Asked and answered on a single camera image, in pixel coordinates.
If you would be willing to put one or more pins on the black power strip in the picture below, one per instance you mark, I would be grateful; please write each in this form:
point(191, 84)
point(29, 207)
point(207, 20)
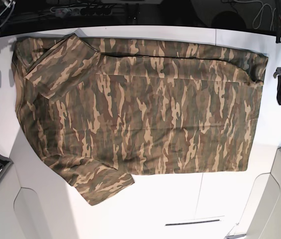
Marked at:
point(92, 10)

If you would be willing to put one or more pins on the camouflage T-shirt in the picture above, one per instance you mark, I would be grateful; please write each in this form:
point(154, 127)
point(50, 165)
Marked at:
point(98, 111)

